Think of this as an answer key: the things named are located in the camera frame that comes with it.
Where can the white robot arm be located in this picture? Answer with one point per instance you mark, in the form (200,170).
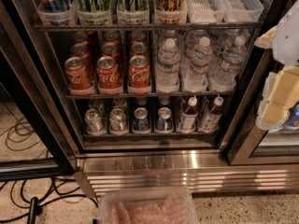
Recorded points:
(286,40)

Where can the blue can behind right door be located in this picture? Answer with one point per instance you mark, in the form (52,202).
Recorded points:
(292,123)

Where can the right fridge glass door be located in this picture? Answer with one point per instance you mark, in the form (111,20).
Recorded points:
(255,140)

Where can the front right blue can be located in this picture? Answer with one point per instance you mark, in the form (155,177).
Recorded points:
(165,120)

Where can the steel fridge base grille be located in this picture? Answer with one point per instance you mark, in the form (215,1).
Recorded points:
(200,171)

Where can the front right cola can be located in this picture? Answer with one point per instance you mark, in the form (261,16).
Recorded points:
(139,72)

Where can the cola can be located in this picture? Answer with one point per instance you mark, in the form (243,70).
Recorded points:
(138,36)
(108,72)
(77,73)
(111,49)
(81,37)
(81,50)
(139,72)
(111,37)
(139,49)

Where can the middle right cola can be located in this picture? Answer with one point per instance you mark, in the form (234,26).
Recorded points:
(139,49)

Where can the back right cola can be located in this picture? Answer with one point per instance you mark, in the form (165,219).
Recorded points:
(138,36)

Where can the front left blue can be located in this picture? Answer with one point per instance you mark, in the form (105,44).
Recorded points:
(141,122)

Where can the silver can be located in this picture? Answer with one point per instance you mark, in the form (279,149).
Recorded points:
(98,105)
(120,103)
(93,121)
(117,119)

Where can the front middle cola can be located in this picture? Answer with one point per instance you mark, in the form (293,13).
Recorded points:
(108,72)

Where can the middle centre cola can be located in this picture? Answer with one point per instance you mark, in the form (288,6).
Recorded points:
(111,49)

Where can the back centre cola can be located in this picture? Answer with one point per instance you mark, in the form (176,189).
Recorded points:
(111,37)

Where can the back left silver can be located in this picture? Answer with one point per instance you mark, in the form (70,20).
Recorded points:
(98,105)

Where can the front left silver can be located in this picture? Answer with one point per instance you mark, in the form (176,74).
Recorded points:
(93,121)

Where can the back left cola can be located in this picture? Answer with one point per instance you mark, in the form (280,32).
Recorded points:
(81,37)

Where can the front left cola can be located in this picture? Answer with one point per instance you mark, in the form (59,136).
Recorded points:
(77,73)

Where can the middle left cola can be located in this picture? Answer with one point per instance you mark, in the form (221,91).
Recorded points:
(81,50)

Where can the open fridge glass door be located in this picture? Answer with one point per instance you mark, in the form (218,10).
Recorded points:
(24,77)

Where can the empty white tray right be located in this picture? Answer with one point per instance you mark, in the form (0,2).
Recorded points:
(242,10)

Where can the empty white tray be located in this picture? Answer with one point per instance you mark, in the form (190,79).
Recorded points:
(205,11)
(242,10)

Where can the front middle water bottle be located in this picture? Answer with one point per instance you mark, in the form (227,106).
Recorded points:
(196,72)

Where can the right tea bottle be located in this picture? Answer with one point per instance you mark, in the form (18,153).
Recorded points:
(211,115)

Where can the tea bottle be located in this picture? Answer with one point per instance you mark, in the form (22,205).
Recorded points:
(211,115)
(188,115)

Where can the empty white tray left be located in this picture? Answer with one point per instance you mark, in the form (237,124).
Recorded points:
(205,11)

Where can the left tea bottle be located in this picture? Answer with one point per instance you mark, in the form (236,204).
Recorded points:
(188,115)

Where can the clear plastic bin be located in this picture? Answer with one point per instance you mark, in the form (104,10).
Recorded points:
(158,205)

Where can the top wire shelf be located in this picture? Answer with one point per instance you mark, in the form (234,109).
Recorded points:
(151,27)

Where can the wire shelf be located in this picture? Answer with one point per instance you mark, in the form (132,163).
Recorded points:
(151,27)
(149,94)

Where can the middle wire shelf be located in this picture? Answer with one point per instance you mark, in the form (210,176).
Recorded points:
(149,94)

